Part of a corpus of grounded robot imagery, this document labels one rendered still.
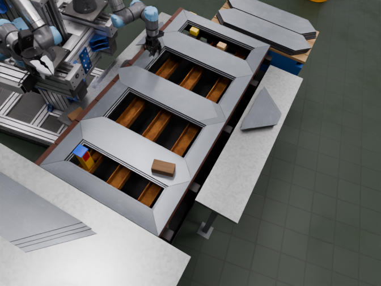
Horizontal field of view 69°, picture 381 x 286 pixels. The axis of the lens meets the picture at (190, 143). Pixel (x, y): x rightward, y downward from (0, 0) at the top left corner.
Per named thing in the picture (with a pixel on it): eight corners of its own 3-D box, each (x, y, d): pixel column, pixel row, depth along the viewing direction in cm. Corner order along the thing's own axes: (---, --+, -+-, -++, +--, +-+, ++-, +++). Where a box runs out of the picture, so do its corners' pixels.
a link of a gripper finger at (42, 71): (55, 83, 104) (41, 70, 107) (51, 71, 99) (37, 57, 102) (47, 87, 102) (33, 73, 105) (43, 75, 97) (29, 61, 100)
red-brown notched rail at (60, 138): (183, 15, 226) (184, 9, 221) (39, 175, 152) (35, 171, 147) (180, 13, 227) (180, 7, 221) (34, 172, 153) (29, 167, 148)
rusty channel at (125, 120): (204, 32, 231) (205, 27, 227) (71, 200, 156) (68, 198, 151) (196, 29, 233) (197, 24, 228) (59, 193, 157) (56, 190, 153)
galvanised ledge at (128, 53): (181, 23, 239) (181, 20, 236) (83, 134, 179) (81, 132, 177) (161, 15, 242) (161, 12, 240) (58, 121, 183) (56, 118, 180)
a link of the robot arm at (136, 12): (123, 3, 155) (135, 13, 151) (139, -5, 159) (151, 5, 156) (125, 16, 162) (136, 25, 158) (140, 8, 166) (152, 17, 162)
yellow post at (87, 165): (96, 165, 166) (87, 150, 150) (90, 171, 164) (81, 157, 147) (89, 161, 167) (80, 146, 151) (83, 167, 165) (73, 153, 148)
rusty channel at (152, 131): (226, 41, 228) (227, 36, 223) (100, 218, 152) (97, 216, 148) (217, 38, 229) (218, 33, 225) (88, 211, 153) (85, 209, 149)
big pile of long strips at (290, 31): (318, 31, 224) (322, 25, 219) (304, 62, 206) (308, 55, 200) (230, -4, 238) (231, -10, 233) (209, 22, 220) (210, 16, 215)
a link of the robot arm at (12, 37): (22, 28, 108) (0, 36, 103) (29, 34, 106) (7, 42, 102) (28, 45, 114) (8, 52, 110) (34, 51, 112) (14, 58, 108)
